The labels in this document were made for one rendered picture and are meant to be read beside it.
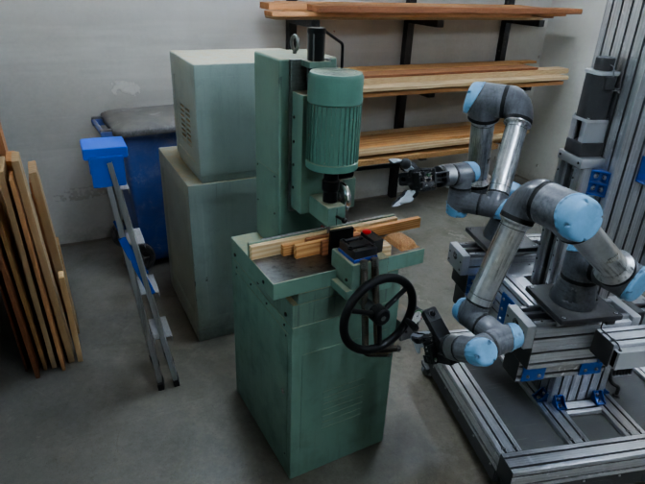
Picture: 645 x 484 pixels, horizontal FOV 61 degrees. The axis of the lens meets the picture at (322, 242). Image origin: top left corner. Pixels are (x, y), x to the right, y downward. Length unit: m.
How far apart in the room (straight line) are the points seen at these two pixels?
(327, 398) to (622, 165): 1.30
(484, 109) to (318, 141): 0.65
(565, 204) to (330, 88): 0.74
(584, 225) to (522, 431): 1.10
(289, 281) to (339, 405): 0.64
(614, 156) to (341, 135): 0.91
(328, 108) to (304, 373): 0.91
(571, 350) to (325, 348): 0.84
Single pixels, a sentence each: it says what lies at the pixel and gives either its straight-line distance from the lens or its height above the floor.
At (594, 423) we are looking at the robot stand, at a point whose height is 0.21.
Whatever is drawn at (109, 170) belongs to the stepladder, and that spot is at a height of 1.08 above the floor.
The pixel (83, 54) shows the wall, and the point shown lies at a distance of 3.88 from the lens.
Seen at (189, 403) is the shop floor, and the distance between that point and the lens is 2.67.
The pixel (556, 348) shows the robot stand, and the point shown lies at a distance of 2.04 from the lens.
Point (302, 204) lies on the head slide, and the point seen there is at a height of 1.04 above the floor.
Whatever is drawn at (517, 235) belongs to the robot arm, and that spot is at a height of 1.15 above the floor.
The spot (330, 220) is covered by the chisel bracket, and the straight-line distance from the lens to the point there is 1.87.
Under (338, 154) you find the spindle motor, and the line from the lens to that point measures 1.76.
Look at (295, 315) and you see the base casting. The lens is 1.83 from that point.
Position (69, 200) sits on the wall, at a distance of 4.10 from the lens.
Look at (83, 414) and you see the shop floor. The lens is 2.74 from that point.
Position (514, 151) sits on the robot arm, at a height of 1.25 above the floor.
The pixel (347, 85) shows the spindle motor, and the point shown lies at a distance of 1.72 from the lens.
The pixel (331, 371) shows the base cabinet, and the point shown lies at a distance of 2.06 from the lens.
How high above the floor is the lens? 1.78
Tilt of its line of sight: 26 degrees down
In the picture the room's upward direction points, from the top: 2 degrees clockwise
